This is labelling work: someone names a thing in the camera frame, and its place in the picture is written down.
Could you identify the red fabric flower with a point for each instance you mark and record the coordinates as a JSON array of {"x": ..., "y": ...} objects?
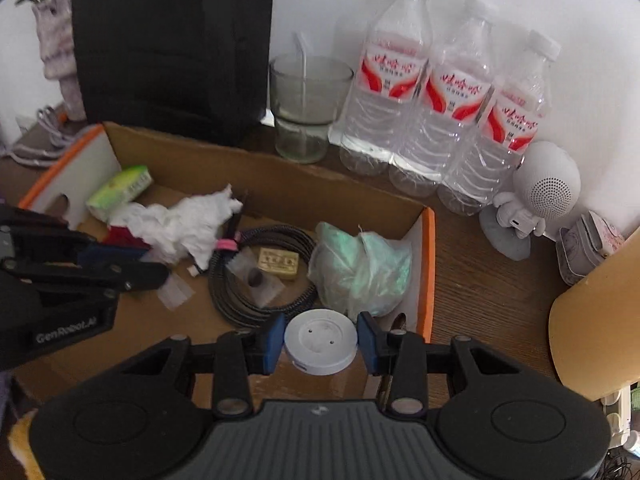
[{"x": 122, "y": 236}]

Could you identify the white power strip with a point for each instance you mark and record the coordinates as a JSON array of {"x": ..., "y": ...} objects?
[{"x": 617, "y": 400}]

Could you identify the white tissue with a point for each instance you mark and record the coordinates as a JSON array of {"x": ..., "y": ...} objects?
[{"x": 190, "y": 225}]

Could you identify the white round charger puck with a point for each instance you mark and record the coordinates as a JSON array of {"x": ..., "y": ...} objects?
[{"x": 320, "y": 340}]

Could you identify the yellow plush toy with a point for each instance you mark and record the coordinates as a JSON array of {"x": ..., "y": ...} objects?
[{"x": 20, "y": 445}]

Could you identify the small green spray bottle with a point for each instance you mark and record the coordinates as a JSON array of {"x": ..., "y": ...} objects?
[{"x": 634, "y": 443}]

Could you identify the yellow thermos jug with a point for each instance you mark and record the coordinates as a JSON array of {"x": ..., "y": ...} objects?
[{"x": 600, "y": 335}]

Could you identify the water bottle red label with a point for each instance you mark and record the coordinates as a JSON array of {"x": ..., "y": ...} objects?
[
  {"x": 450, "y": 110},
  {"x": 500, "y": 145},
  {"x": 385, "y": 85}
]

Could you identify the white straw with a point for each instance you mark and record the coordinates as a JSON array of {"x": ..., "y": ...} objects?
[{"x": 302, "y": 60}]

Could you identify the black paper bag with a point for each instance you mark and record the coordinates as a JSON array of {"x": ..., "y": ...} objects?
[{"x": 170, "y": 35}]

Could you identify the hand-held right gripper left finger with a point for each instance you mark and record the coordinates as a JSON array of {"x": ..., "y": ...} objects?
[{"x": 272, "y": 344}]

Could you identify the white robot-shaped speaker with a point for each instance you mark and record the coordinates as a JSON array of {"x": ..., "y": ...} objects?
[{"x": 550, "y": 180}]

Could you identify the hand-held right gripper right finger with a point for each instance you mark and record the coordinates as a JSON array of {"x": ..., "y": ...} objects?
[{"x": 367, "y": 344}]

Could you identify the iridescent organza bag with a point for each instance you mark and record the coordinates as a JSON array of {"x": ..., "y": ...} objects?
[{"x": 360, "y": 270}]

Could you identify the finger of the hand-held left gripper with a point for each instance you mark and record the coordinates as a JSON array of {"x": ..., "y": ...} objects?
[
  {"x": 110, "y": 255},
  {"x": 140, "y": 277}
]

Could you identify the yellow rectangular block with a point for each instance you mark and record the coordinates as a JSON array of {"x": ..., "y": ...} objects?
[{"x": 277, "y": 262}]

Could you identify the clear drinking glass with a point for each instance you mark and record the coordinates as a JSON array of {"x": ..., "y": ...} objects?
[{"x": 300, "y": 135}]

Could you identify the red cardboard box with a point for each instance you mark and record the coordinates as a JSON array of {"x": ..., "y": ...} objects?
[{"x": 200, "y": 160}]

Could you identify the dark candy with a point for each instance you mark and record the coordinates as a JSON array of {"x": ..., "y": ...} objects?
[{"x": 255, "y": 277}]

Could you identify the purple white textured vase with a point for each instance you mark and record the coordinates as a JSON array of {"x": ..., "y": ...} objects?
[{"x": 55, "y": 35}]

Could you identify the green tissue pack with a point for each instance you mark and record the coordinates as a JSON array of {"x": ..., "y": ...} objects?
[{"x": 120, "y": 190}]

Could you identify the clear plastic wrapper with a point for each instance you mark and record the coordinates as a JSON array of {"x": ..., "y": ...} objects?
[{"x": 175, "y": 294}]

